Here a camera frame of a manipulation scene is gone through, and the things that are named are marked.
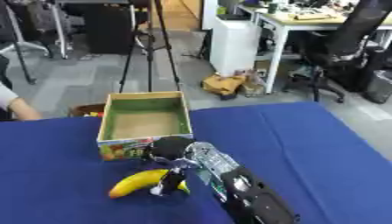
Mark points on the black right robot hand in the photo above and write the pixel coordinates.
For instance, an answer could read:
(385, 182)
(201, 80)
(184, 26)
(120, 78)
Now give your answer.
(171, 148)

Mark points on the yellow toy banana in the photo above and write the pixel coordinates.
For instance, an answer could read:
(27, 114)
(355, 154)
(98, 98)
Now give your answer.
(137, 180)

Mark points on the silver and black right robot arm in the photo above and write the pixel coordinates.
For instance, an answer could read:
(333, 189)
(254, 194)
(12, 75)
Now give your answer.
(240, 180)

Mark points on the cardboard box with green inside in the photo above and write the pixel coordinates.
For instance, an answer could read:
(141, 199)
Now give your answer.
(145, 124)

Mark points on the brown basket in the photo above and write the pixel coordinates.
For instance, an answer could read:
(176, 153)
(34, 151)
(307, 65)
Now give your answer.
(86, 110)

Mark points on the black tripod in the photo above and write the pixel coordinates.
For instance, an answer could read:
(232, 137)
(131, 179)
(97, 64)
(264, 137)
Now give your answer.
(149, 46)

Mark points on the white cabinet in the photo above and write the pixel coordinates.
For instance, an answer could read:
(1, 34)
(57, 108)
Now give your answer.
(233, 43)

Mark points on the person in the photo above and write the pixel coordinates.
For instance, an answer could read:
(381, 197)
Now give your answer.
(14, 103)

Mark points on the white desk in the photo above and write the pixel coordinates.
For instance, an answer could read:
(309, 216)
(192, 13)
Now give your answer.
(306, 32)

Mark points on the grey office chair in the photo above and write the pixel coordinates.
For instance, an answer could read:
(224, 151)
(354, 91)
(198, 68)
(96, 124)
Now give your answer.
(35, 26)

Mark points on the black office chair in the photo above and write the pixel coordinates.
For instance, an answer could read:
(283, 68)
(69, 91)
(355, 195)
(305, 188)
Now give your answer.
(339, 49)

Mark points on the dark mesh waste bin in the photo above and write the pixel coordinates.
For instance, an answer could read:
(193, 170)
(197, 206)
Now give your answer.
(378, 86)

